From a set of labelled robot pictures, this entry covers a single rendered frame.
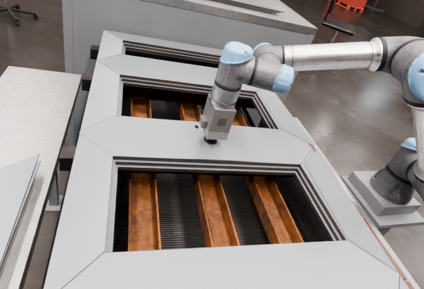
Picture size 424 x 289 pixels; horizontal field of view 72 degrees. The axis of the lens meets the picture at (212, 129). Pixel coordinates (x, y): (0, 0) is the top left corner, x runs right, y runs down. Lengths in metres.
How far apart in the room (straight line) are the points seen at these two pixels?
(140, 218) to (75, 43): 1.02
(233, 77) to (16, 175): 0.58
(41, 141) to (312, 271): 0.80
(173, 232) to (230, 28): 1.07
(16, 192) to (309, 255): 0.68
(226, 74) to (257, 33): 0.95
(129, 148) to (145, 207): 0.19
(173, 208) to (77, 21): 0.99
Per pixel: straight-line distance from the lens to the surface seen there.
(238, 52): 0.73
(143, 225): 0.87
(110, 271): 0.61
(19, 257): 0.76
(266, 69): 0.76
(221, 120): 0.81
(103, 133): 0.86
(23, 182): 0.84
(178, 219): 1.06
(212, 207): 0.95
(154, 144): 0.84
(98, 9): 1.56
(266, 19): 1.68
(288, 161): 0.96
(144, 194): 0.94
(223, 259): 0.66
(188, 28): 1.59
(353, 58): 0.94
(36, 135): 1.02
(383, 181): 1.28
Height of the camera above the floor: 1.39
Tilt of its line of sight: 35 degrees down
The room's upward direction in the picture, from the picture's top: 17 degrees clockwise
